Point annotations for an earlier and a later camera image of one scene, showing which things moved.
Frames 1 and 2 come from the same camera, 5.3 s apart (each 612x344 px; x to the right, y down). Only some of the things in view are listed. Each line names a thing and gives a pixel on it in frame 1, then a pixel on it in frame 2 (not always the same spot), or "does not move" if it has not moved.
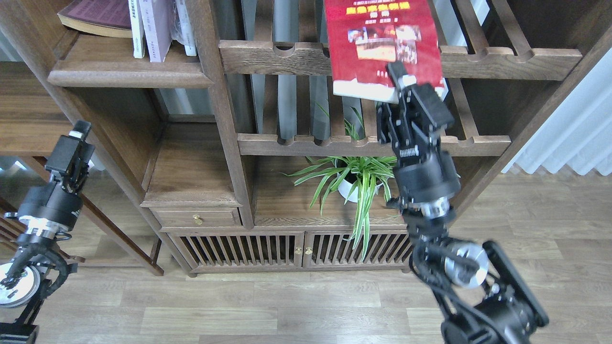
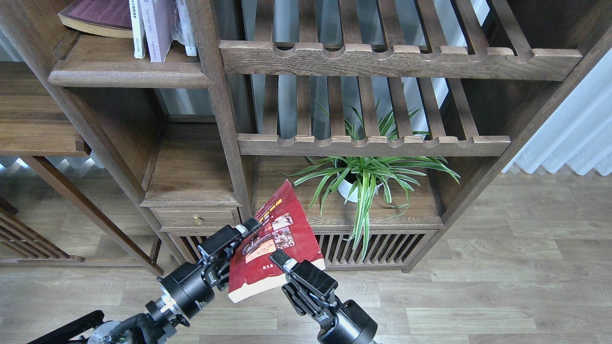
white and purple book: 157,17 does not move
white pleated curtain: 579,134 does not move
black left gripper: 69,155 → 192,286
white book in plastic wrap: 183,29 does not move
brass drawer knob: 198,220 does not move
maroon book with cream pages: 106,17 does not move
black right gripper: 426,177 → 344,323
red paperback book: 365,36 → 283,228
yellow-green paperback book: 137,34 does not move
